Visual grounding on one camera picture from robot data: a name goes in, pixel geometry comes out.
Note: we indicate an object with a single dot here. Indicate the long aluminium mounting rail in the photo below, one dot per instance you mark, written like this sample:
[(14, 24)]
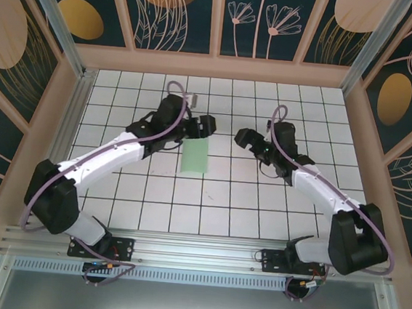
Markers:
[(196, 250)]

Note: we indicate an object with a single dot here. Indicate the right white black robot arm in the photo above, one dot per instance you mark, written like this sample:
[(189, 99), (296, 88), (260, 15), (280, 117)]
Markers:
[(319, 191)]

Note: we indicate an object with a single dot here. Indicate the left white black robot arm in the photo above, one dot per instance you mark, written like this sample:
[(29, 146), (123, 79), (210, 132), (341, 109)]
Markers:
[(103, 155)]

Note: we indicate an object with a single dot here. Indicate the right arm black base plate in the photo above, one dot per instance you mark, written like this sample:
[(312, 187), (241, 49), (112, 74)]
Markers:
[(272, 261)]

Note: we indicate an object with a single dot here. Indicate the left base yellow power connector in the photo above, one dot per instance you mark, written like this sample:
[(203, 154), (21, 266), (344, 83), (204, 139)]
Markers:
[(108, 265)]

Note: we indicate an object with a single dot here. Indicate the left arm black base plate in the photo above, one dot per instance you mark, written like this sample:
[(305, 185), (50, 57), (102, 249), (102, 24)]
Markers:
[(124, 249)]

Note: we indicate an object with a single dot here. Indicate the right base yellow power connector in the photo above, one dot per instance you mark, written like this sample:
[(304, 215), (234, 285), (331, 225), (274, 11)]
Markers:
[(303, 283)]

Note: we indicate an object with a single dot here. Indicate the base yellow power connector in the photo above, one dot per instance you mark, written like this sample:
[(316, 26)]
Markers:
[(303, 283), (108, 265)]

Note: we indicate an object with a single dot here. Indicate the aluminium side rail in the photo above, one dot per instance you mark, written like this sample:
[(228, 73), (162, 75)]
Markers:
[(64, 141)]

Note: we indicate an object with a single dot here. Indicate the grey sheet metal panel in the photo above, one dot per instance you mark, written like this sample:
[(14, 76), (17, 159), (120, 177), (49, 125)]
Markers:
[(191, 306)]

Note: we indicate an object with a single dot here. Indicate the aluminium corner post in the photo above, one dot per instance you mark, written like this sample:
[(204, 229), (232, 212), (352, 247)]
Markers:
[(53, 19), (380, 51)]

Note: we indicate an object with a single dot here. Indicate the light green cloth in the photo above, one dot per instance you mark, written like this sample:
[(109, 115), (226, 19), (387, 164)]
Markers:
[(195, 157)]

